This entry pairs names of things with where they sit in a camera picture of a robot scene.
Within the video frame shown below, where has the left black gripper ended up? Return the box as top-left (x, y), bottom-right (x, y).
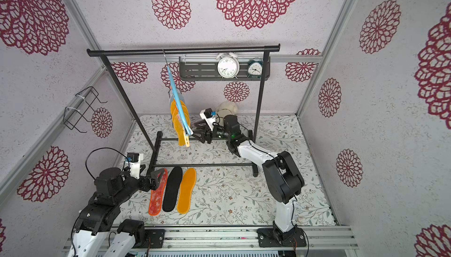
top-left (114, 165), bottom-right (164, 205)

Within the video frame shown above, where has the blue round clip hanger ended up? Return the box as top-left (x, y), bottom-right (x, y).
top-left (166, 63), bottom-right (193, 137)

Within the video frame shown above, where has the red gel insole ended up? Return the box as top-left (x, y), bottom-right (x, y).
top-left (148, 169), bottom-right (169, 216)

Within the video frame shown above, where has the black insole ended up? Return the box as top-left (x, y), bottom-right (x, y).
top-left (162, 166), bottom-right (183, 212)

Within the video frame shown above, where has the orange insole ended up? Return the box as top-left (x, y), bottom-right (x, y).
top-left (172, 112), bottom-right (190, 147)
top-left (170, 98), bottom-right (184, 136)
top-left (177, 168), bottom-right (197, 214)

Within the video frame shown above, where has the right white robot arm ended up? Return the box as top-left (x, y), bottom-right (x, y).
top-left (192, 109), bottom-right (305, 245)

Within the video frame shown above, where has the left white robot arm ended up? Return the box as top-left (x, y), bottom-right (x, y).
top-left (68, 167), bottom-right (165, 257)

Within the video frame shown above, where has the cream plush toy dog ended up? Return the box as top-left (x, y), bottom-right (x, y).
top-left (216, 101), bottom-right (238, 117)

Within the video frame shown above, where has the hanging orange insole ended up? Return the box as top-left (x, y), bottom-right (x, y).
top-left (170, 98), bottom-right (184, 136)

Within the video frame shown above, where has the white alarm clock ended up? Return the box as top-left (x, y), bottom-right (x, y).
top-left (216, 52), bottom-right (240, 79)

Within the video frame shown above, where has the green alarm clock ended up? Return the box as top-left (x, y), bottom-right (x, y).
top-left (247, 58), bottom-right (263, 78)

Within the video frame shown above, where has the black metal clothes rack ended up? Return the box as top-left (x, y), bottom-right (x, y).
top-left (86, 44), bottom-right (281, 173)

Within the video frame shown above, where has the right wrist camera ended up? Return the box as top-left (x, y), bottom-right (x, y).
top-left (200, 108), bottom-right (216, 131)

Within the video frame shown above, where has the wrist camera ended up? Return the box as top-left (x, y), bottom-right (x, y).
top-left (200, 108), bottom-right (216, 131)
top-left (127, 153), bottom-right (146, 180)

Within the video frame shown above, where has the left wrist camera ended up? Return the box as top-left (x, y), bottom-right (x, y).
top-left (127, 153), bottom-right (146, 180)

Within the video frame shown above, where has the black wire wall basket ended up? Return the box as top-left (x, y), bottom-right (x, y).
top-left (62, 86), bottom-right (107, 134)

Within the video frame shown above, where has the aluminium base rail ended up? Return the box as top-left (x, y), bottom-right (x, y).
top-left (145, 225), bottom-right (359, 257)

